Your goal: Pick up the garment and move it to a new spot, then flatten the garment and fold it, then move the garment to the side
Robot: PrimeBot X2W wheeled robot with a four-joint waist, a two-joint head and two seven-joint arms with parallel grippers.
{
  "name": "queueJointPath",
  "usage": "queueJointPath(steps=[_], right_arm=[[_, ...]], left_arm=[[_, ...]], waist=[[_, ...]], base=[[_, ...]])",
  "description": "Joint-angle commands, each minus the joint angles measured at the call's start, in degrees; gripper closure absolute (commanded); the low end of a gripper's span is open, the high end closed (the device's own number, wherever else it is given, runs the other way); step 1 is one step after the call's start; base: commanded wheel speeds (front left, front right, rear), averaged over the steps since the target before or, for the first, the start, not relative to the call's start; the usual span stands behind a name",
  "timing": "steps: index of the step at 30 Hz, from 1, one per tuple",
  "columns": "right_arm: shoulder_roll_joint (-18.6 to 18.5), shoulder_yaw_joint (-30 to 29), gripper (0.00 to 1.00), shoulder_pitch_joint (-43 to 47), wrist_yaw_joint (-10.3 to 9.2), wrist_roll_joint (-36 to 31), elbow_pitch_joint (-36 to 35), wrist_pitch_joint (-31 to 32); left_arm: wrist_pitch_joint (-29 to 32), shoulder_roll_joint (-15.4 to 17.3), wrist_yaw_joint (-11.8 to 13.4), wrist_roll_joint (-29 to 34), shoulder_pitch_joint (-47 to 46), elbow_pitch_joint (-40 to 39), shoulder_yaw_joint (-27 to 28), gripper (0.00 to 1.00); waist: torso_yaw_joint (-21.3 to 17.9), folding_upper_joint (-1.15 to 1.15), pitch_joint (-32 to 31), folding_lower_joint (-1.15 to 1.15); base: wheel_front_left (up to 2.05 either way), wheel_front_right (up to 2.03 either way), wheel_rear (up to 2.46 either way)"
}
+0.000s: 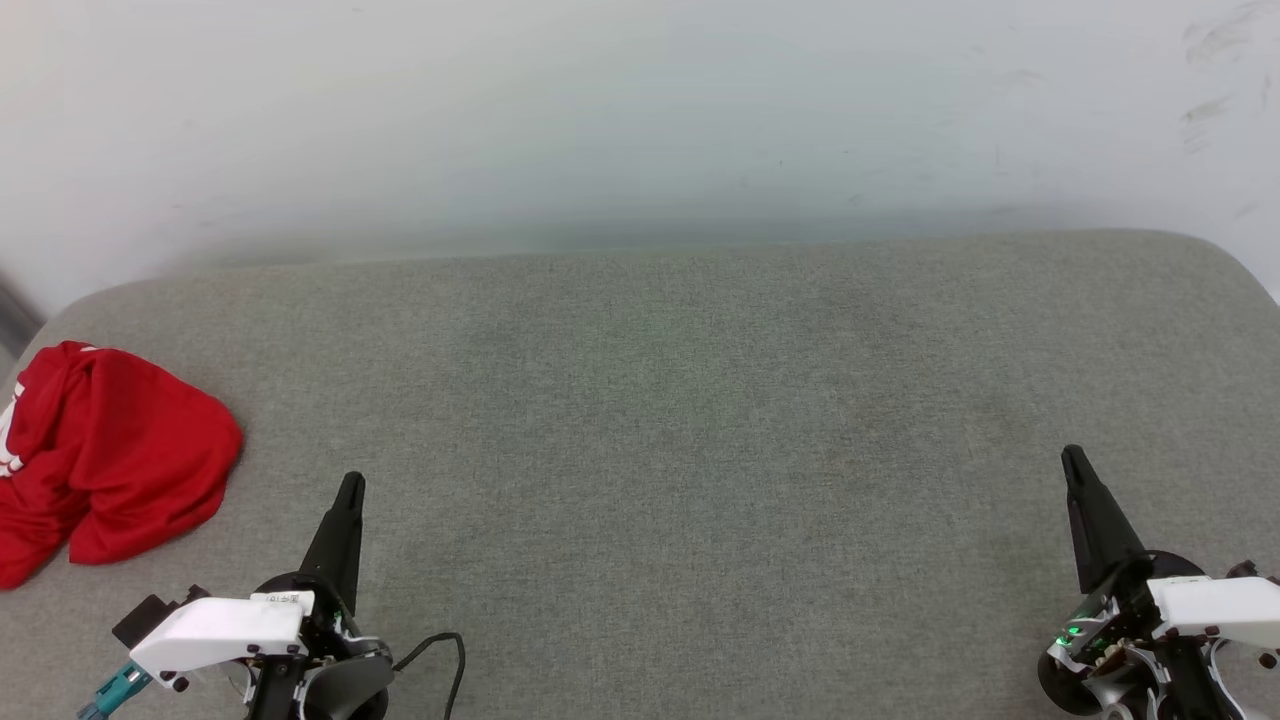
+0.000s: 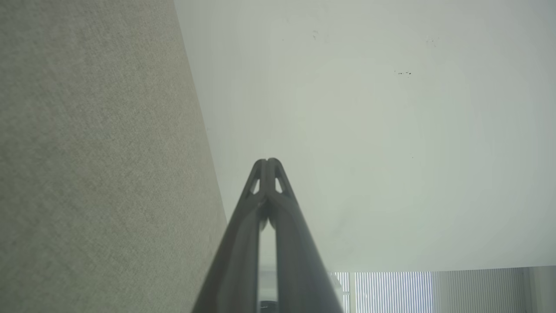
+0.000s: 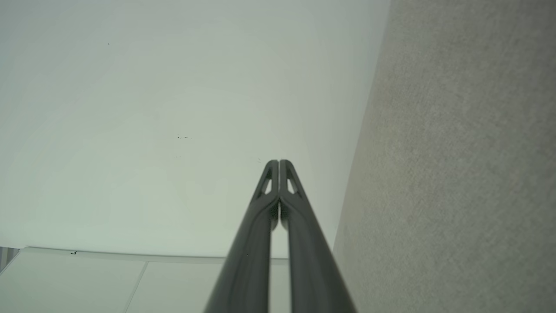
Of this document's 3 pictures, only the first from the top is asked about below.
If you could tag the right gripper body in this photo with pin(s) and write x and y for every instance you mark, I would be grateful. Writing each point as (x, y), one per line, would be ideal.
(1100, 645)

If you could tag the red and white shirt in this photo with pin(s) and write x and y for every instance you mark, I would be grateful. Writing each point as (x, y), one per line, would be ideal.
(130, 450)

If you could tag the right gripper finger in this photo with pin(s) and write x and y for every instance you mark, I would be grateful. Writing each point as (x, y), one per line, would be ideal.
(1100, 535)

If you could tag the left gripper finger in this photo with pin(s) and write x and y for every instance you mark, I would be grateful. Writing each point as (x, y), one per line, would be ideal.
(342, 545)

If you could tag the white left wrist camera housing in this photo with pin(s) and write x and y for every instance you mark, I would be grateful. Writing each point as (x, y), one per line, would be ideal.
(215, 630)

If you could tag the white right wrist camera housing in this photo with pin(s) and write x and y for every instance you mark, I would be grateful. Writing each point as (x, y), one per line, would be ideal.
(1220, 605)

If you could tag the teal left camera connector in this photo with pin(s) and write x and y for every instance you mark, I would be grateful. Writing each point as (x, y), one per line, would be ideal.
(115, 690)

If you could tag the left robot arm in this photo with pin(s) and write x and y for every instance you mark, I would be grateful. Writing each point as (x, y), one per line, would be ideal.
(345, 690)

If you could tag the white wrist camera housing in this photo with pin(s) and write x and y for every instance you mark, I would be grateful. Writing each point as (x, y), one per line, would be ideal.
(215, 630)
(1220, 605)

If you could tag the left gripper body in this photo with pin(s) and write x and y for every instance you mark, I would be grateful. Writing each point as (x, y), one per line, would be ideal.
(335, 630)

